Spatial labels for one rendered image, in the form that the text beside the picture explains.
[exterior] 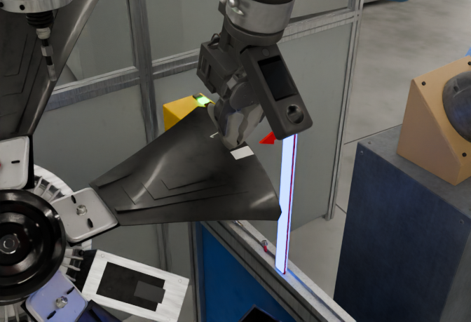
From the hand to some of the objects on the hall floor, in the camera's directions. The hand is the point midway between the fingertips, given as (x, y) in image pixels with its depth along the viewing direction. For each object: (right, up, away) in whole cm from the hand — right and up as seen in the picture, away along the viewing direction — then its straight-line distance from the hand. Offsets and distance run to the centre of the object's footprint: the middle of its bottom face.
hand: (235, 145), depth 73 cm
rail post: (-9, -81, +97) cm, 127 cm away
